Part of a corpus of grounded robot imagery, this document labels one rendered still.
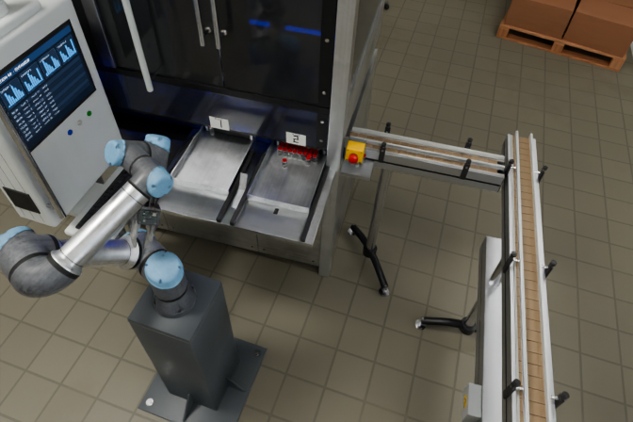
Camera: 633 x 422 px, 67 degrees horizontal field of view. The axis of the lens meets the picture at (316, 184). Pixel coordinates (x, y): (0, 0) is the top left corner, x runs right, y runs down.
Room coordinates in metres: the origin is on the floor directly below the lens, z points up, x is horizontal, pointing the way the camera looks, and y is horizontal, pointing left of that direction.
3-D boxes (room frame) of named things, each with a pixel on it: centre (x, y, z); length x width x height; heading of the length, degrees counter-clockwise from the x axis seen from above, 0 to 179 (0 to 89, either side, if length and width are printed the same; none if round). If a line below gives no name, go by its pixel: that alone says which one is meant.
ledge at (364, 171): (1.48, -0.18, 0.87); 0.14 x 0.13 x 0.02; 168
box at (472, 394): (0.61, -0.63, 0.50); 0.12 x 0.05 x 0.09; 168
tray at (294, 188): (1.38, 0.11, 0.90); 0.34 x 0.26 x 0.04; 168
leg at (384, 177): (1.55, -0.32, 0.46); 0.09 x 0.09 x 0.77; 78
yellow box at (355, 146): (1.44, -0.16, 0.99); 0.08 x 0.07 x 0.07; 168
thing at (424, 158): (1.51, -0.47, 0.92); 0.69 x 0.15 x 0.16; 78
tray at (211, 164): (1.45, 0.45, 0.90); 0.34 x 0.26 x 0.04; 168
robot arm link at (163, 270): (0.83, 0.50, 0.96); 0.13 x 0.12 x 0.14; 48
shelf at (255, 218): (1.34, 0.30, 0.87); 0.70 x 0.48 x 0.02; 78
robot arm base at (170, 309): (0.83, 0.49, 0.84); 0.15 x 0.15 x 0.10
